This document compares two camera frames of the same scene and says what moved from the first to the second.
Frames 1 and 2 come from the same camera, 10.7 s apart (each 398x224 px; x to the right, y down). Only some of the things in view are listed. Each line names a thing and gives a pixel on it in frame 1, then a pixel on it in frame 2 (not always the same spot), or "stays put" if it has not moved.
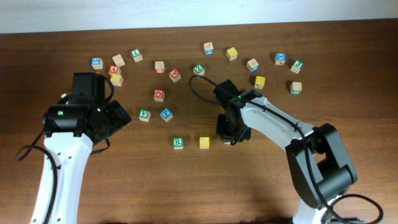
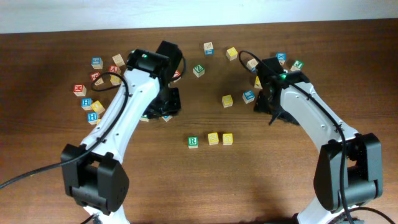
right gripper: (221, 127) → (262, 105)
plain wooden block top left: (119, 60) stays put
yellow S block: (227, 141) stays put
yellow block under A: (117, 79) stays put
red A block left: (112, 69) stays put
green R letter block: (178, 143) → (193, 142)
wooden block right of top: (252, 65) stays put
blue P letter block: (166, 114) stays put
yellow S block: (204, 142) → (213, 139)
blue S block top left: (97, 63) stays put
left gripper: (118, 115) → (157, 112)
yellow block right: (260, 82) stays put
